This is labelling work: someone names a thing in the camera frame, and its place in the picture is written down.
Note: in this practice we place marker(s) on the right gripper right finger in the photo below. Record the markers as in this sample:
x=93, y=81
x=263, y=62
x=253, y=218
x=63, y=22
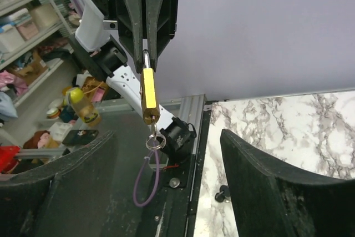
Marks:
x=273, y=198

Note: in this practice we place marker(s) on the brass padlock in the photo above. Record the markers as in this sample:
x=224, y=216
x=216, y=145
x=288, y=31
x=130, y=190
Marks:
x=149, y=102

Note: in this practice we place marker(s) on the black mounting rail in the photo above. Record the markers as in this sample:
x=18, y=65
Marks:
x=181, y=174

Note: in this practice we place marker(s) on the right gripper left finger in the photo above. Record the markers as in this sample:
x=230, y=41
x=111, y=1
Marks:
x=66, y=197

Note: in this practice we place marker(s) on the yellow capped bottle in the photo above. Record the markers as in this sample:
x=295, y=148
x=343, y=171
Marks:
x=83, y=107

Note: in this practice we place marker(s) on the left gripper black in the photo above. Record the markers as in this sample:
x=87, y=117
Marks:
x=157, y=26

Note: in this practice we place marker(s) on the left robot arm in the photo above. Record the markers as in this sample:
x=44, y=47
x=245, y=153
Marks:
x=118, y=42

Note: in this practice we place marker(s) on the storage shelf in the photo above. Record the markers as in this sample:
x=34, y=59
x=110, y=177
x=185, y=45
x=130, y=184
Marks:
x=34, y=42

